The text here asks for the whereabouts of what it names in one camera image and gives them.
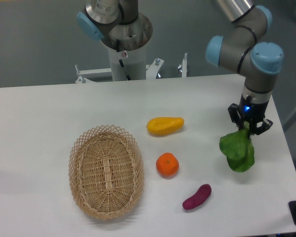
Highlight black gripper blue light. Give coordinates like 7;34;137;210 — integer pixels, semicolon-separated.
228;92;273;135

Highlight green leafy bok choy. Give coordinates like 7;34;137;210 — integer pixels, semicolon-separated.
219;125;255;172

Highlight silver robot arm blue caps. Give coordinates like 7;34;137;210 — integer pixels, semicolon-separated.
76;0;284;135

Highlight purple sweet potato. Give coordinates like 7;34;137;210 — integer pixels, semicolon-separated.
182;184;212;210

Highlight yellow papaya half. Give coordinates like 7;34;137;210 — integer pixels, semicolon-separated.
147;117;185;136

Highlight orange mandarin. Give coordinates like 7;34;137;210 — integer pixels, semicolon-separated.
155;153;180;179

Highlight woven wicker oval basket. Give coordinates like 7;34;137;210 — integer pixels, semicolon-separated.
69;125;145;220

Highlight white upright bracket post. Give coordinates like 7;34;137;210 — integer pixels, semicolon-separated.
178;52;188;78

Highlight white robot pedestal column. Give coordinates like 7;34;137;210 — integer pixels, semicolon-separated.
107;46;147;81

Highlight black cable on pedestal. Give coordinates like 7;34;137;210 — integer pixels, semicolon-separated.
115;39;132;81

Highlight white metal mounting frame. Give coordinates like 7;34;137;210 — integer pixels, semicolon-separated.
75;58;165;83

